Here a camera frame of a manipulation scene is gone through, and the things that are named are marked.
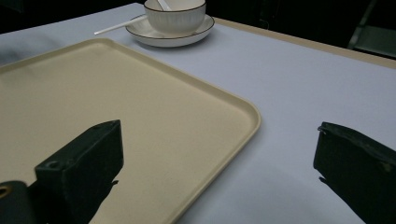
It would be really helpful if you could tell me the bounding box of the white ceramic spoon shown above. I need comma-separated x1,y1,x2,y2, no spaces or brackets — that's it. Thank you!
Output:
156,0,172,12

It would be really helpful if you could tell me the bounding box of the beige plastic tray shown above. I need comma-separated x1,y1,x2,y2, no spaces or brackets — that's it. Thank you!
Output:
0,37,262,224

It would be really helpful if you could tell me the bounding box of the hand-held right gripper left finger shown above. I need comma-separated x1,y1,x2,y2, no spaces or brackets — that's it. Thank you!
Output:
29,119,125,224

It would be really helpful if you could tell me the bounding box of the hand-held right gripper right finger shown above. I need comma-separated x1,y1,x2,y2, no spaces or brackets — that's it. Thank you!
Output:
313,121,396,224

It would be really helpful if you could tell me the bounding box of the grey metal stand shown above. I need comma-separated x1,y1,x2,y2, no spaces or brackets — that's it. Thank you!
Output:
346,0,396,60

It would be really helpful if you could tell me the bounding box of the white ribbed bowl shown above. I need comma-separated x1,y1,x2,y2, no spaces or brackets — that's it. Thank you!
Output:
143,0,207,35

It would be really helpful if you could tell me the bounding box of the white plate with dark rim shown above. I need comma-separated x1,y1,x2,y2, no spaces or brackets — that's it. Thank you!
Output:
125,13,216,49

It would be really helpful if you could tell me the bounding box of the white chopstick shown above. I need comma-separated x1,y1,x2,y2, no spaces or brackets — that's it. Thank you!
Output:
93,14,148,35

